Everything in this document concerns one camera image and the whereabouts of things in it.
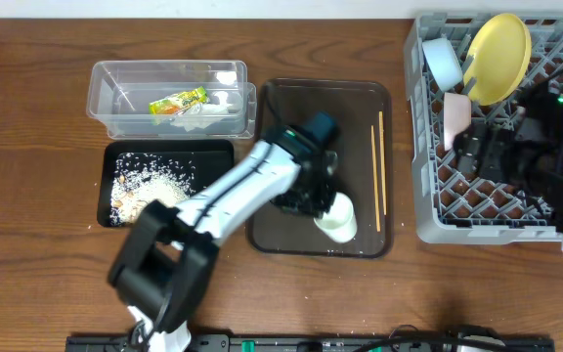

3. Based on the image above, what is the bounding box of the white green cup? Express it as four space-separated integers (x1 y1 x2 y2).
314 193 358 243

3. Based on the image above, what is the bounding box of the wooden chopstick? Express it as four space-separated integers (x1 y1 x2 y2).
370 125 381 233
378 110 387 216

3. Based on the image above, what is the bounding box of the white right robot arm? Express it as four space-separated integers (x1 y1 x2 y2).
452 83 563 252

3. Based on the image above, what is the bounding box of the yellow plate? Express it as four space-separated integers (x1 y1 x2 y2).
463 13 532 106

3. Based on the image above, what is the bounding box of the spilled rice pile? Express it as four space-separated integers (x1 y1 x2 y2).
109 152 195 227

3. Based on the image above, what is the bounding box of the orange green snack wrapper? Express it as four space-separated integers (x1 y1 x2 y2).
149 86 208 115

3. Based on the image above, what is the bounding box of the grey dishwasher rack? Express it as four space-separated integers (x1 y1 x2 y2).
404 13 563 244

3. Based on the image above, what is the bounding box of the light blue rice bowl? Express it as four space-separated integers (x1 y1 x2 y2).
422 38 463 92

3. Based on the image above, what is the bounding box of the black waste tray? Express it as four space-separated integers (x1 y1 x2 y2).
97 140 234 228

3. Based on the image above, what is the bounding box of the clear plastic waste bin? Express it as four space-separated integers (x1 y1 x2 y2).
86 60 257 140

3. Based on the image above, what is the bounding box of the white crumpled tissue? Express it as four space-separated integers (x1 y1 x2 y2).
170 97 231 132

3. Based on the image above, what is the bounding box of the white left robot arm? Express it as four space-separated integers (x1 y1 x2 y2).
108 112 337 351

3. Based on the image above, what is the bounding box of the white pink bowl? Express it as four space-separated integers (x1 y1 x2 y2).
443 93 471 151

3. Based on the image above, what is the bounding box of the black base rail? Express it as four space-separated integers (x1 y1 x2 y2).
65 334 555 352

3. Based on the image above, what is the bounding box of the dark brown serving tray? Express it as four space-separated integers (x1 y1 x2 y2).
246 78 393 259

